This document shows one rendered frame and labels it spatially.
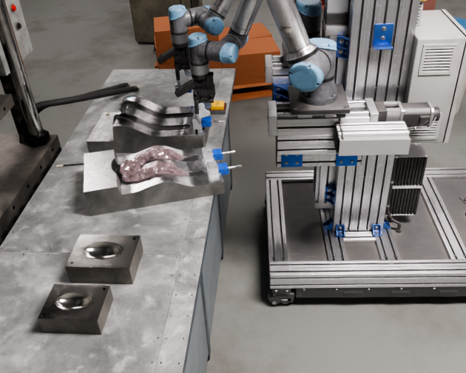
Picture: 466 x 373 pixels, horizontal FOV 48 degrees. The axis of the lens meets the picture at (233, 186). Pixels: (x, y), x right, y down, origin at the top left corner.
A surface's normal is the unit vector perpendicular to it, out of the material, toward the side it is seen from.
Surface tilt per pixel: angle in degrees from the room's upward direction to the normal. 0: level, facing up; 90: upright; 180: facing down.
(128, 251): 0
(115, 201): 90
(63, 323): 90
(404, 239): 0
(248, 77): 90
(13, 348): 0
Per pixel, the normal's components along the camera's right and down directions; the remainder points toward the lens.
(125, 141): -0.07, 0.59
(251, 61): 0.15, 0.58
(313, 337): -0.04, -0.81
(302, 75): -0.35, 0.65
